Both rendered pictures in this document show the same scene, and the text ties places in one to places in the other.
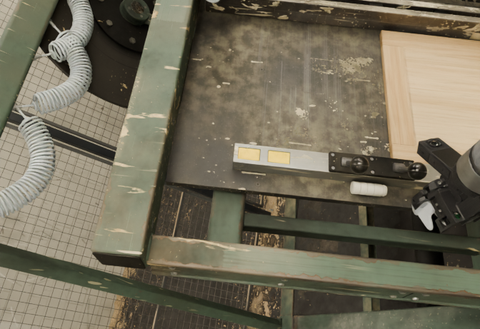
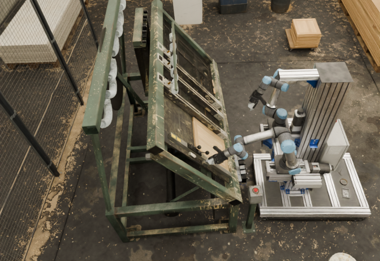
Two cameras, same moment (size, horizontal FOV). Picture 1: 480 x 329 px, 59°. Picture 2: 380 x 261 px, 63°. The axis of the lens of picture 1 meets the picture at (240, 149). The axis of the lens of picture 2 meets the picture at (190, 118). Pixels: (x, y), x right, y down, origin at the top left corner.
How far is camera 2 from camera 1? 2.07 m
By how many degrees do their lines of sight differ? 45
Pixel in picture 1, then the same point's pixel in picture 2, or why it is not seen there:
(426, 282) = (203, 177)
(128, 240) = (162, 145)
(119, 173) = (157, 128)
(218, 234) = not seen: hidden behind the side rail
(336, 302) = (98, 220)
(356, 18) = (189, 111)
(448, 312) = (181, 203)
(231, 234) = not seen: hidden behind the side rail
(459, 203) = (220, 158)
